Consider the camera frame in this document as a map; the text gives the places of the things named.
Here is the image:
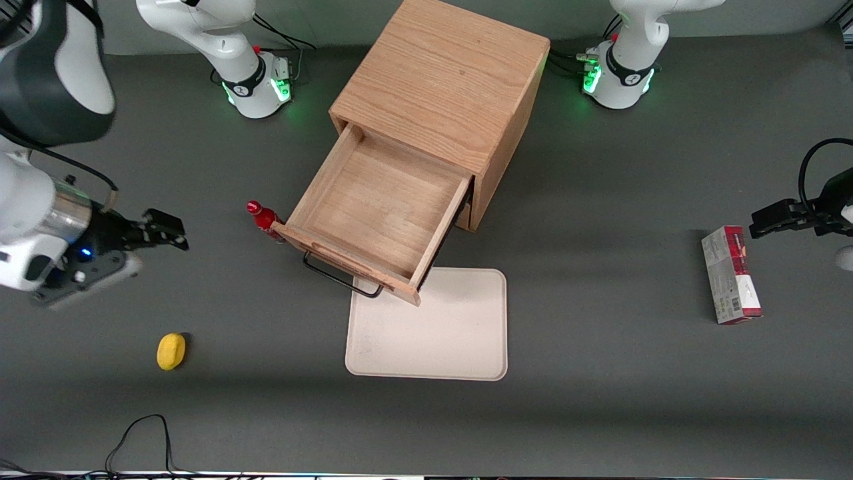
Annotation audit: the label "yellow lemon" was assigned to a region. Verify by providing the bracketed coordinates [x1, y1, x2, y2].
[157, 333, 187, 371]

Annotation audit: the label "black left base cables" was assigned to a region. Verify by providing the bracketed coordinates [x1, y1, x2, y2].
[548, 13, 624, 75]

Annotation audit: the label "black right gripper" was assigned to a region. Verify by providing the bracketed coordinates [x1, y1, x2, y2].
[85, 208, 190, 259]

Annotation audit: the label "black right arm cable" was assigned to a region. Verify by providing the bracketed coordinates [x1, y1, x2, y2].
[0, 127, 119, 209]

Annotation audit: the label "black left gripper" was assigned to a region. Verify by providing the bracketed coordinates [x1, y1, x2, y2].
[749, 167, 853, 240]

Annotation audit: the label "beige rectangular tray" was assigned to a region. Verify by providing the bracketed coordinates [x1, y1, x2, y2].
[345, 267, 508, 382]

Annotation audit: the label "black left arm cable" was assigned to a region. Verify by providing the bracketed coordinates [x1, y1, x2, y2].
[798, 137, 853, 215]

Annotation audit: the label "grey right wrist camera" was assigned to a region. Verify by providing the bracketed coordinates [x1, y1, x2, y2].
[29, 251, 145, 311]

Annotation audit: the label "red plastic bottle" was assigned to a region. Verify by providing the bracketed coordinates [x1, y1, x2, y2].
[246, 200, 286, 245]

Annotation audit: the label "red and grey carton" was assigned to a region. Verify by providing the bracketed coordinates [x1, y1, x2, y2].
[701, 225, 763, 326]

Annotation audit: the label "black cable on table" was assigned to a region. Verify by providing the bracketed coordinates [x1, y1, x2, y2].
[0, 414, 201, 478]

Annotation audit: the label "black right base cables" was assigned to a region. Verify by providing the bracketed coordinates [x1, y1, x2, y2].
[252, 12, 318, 82]

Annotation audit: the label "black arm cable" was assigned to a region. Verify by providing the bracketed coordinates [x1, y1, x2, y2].
[0, 127, 119, 209]
[798, 137, 853, 215]

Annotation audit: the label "black metal drawer handle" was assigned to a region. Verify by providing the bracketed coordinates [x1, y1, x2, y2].
[303, 250, 386, 299]

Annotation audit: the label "wooden drawer cabinet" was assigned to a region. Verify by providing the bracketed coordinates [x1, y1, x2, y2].
[329, 0, 552, 233]

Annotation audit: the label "black base cables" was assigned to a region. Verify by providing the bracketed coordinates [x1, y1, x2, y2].
[252, 12, 318, 82]
[548, 13, 624, 75]

